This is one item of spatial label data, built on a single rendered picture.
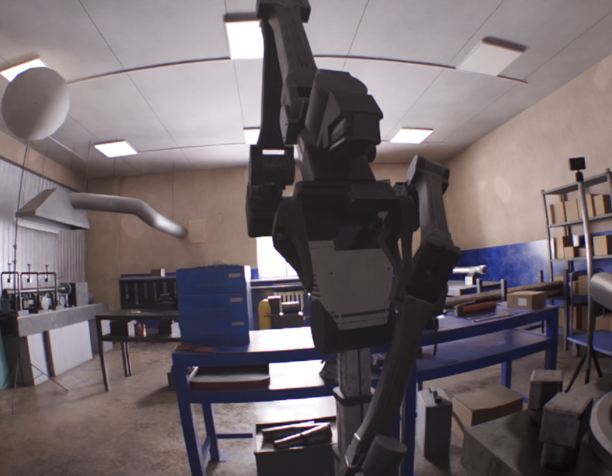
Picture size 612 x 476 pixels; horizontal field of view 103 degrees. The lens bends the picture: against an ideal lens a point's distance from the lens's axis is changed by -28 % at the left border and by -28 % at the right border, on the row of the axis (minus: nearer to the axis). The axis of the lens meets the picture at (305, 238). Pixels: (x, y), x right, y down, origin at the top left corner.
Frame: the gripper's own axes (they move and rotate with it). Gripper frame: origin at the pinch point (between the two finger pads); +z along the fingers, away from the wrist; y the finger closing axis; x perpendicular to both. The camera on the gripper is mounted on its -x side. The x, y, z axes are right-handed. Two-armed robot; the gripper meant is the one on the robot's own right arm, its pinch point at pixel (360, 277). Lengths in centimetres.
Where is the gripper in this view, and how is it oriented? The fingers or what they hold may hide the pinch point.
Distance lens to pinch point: 31.5
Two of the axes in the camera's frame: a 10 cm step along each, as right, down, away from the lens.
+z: 1.8, 8.1, -5.6
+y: 9.7, -0.4, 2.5
